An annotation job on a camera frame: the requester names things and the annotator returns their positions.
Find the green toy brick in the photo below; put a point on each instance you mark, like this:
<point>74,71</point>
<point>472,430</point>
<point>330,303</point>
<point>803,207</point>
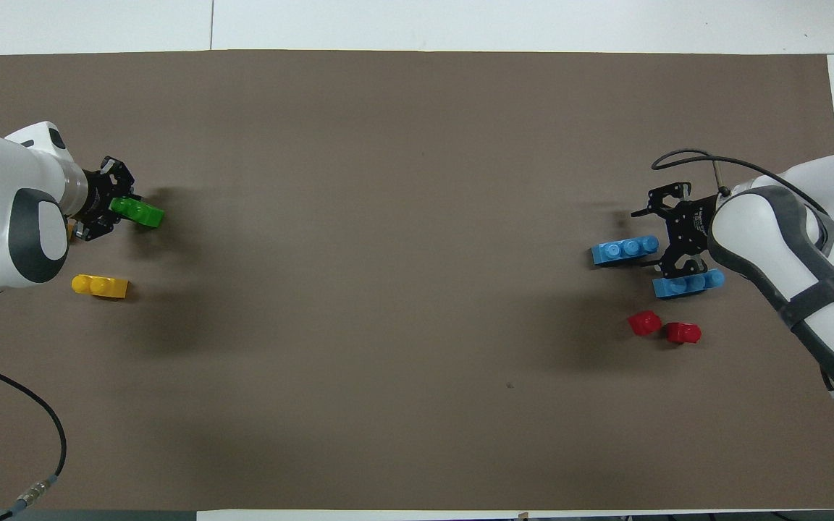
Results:
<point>138,210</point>

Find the red toy brick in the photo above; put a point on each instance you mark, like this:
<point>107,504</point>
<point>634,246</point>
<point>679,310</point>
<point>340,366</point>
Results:
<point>683,333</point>
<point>644,323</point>

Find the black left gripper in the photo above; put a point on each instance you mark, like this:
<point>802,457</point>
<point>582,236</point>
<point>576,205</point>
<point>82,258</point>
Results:
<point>95,202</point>

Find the brown table mat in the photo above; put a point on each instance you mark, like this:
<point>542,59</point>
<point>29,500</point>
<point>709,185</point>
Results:
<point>417,325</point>

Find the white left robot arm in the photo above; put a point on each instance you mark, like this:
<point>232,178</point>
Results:
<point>4,210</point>

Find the yellow toy brick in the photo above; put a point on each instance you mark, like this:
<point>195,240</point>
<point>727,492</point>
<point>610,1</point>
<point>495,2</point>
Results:
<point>100,286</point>

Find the blue toy brick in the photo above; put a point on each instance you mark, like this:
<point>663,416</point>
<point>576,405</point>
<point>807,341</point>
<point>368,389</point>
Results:
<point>624,250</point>
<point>688,286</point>

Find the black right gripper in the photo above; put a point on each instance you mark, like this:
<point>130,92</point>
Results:
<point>688,231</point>

